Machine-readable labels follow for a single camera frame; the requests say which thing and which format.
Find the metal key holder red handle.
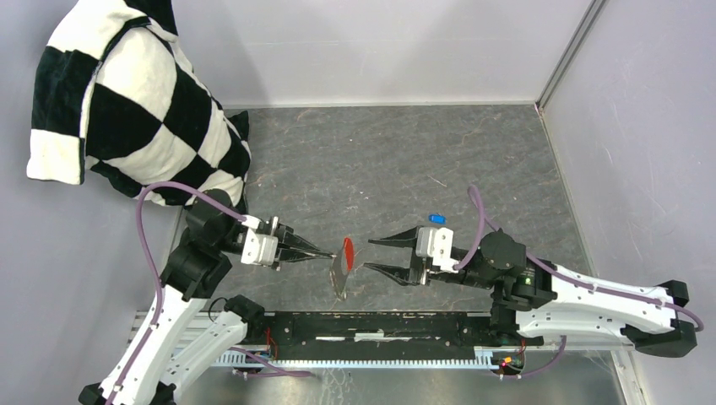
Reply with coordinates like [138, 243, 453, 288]
[328, 236, 361, 301]

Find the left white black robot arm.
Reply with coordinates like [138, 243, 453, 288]
[79, 181, 336, 404]

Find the key with blue tag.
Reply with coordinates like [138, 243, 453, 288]
[428, 214, 447, 224]

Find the black white checkered cloth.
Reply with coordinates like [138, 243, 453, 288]
[26, 1, 251, 212]

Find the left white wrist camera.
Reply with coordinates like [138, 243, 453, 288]
[241, 215, 279, 267]

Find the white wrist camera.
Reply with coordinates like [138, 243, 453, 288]
[241, 215, 279, 267]
[415, 227, 458, 273]

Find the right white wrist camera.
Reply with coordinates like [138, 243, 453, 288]
[415, 227, 458, 273]

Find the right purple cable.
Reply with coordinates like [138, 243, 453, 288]
[453, 185, 705, 381]

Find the purple cable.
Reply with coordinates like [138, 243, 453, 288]
[453, 185, 705, 381]
[106, 181, 316, 405]

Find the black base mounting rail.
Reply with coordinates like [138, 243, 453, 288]
[241, 311, 544, 361]

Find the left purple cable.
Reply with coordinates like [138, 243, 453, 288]
[106, 181, 316, 405]

